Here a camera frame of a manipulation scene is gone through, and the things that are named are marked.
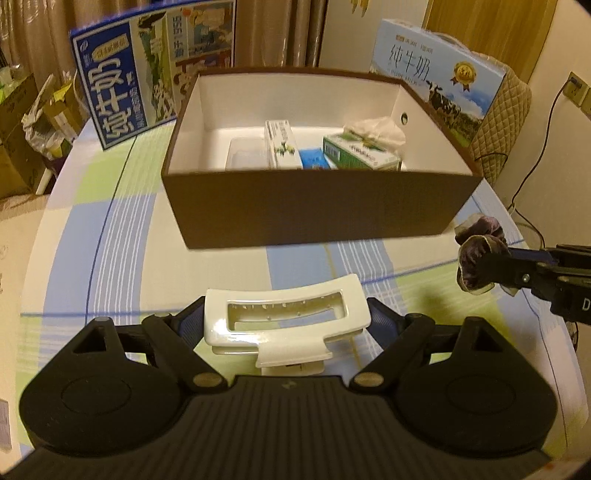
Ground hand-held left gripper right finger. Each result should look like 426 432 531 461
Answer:
348 298 510 394

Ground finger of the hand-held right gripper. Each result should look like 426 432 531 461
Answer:
508 245 591 274
479 248 563 292

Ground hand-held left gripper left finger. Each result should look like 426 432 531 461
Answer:
69 295 229 395

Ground dark hair scrunchie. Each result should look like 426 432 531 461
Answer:
454 215 520 296

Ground white hair clip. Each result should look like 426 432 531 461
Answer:
203 274 374 376

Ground brown storage box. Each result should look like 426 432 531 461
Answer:
161 67 483 250

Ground green medicine box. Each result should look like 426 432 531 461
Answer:
322 131 402 171

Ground clear plastic case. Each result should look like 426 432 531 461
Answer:
225 137 271 171

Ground blue toothpaste tube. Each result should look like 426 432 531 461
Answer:
299 147 340 170

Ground white cloth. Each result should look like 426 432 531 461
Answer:
344 116 408 151

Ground white ointment box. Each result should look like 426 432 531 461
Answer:
264 119 303 169

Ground chair with quilted cover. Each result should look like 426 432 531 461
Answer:
468 67 533 185

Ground cream printed bedsheet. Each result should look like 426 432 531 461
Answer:
0 194 51 407

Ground light blue milk carton box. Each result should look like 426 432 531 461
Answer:
368 18 506 148

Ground golden curtain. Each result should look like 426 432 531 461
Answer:
422 0 559 84

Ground large cardboard box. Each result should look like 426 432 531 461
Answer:
0 69 51 199

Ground small open cardboard box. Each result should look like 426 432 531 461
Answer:
41 80 88 139

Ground dark blue milk carton box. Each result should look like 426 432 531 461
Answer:
69 0 237 151

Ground clear plastic bag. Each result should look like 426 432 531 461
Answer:
21 71 88 162

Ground beige curtain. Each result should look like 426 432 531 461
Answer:
0 0 331 93

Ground black power cable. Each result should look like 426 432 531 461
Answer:
505 76 580 247

